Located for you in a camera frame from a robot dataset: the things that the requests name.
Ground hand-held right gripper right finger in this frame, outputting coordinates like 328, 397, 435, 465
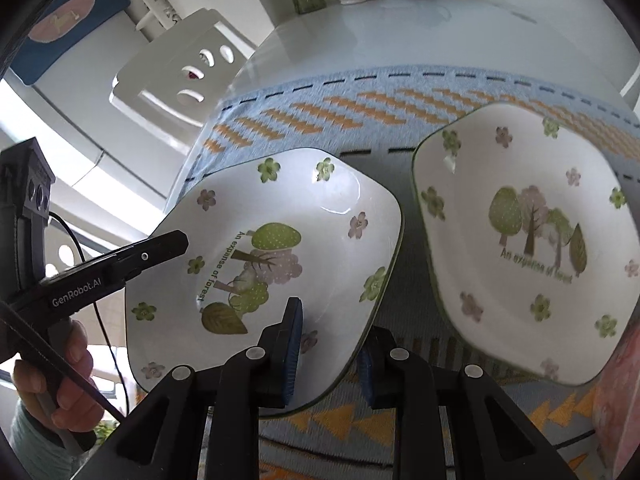
356, 326, 576, 480

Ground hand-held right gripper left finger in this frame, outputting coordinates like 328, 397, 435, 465
85, 297, 304, 480

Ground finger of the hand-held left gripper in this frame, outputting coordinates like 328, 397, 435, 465
106, 230, 190, 287

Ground square floral ceramic plate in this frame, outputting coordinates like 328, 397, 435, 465
411, 102, 640, 387
124, 147, 405, 417

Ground person's left forearm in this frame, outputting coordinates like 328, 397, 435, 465
7, 400, 76, 480

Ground person's left hand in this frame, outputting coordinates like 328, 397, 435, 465
12, 319, 106, 448

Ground white chair with oval holes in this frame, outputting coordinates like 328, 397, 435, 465
111, 8, 258, 128

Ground blue orange woven table mat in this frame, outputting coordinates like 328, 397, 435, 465
165, 65, 640, 480

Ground white power strip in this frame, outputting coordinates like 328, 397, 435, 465
134, 0, 182, 31

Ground pink patterned object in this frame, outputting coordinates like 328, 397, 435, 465
595, 330, 640, 471

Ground black strap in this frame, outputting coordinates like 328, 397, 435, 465
0, 302, 126, 423

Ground thin black cable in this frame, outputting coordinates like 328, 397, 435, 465
47, 212, 131, 416

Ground blue wall poster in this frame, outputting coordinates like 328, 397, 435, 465
10, 0, 132, 86

